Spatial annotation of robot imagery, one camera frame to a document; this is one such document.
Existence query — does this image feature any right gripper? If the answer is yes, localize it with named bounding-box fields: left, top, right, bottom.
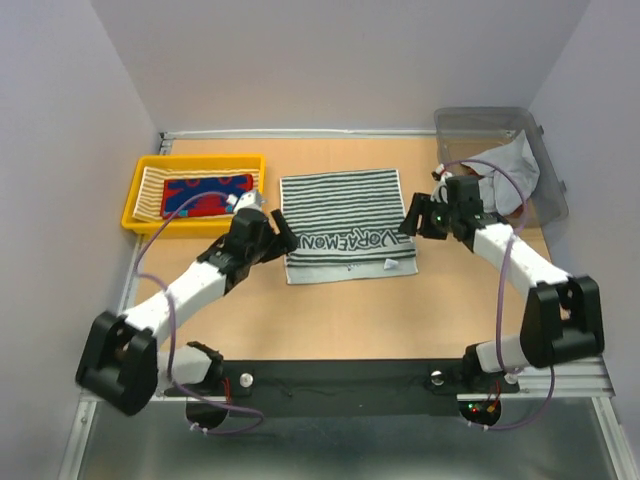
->
left=396, top=192, right=460, bottom=240

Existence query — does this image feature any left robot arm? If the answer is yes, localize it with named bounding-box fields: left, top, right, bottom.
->
left=75, top=208, right=298, bottom=416

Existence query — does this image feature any turquoise red patterned towel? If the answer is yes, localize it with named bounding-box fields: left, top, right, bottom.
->
left=160, top=173, right=254, bottom=219

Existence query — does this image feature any yellow plastic tray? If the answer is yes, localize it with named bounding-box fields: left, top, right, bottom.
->
left=121, top=154, right=266, bottom=238

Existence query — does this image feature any aluminium frame rail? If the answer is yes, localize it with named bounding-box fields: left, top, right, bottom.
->
left=79, top=355, right=616, bottom=402

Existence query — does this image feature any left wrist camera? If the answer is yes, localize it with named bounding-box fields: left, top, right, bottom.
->
left=226, top=190, right=265, bottom=214

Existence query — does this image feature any brown cloth in bin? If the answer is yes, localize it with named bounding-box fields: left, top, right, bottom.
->
left=466, top=167, right=524, bottom=218

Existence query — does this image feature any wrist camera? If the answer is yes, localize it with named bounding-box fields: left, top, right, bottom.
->
left=226, top=190, right=265, bottom=214
left=431, top=164, right=454, bottom=204

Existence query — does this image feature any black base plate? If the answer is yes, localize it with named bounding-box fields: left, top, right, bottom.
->
left=182, top=359, right=519, bottom=418

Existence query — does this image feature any grey plastic bin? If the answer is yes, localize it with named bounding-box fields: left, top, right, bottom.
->
left=434, top=107, right=569, bottom=227

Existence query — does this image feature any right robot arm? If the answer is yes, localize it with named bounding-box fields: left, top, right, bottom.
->
left=399, top=173, right=605, bottom=390

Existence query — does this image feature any black white striped towel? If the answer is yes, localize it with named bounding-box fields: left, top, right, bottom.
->
left=280, top=168, right=418, bottom=285

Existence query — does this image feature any light grey cloth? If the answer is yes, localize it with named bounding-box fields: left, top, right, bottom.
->
left=463, top=131, right=540, bottom=200

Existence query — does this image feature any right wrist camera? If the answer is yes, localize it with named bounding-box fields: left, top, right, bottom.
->
left=431, top=164, right=454, bottom=204

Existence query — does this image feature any yellow striped towel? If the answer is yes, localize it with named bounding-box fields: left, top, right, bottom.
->
left=133, top=167, right=261, bottom=222

